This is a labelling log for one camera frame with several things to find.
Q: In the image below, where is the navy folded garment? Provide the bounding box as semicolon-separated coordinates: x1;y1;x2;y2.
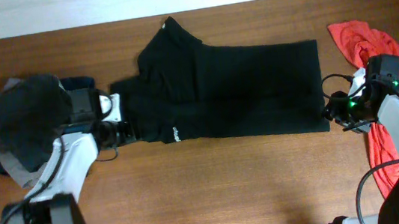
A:
0;76;95;177

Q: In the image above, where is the black shirt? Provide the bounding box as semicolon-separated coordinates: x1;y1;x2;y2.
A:
110;17;330;144

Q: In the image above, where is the red shirt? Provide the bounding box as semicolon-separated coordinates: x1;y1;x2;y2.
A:
326;15;399;223

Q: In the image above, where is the dark grey folded garment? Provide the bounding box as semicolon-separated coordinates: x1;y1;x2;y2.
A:
0;74;72;173

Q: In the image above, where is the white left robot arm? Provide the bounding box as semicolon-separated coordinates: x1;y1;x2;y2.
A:
0;121;136;224

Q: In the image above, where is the light grey folded garment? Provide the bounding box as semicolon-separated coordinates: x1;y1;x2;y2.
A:
0;79;61;188

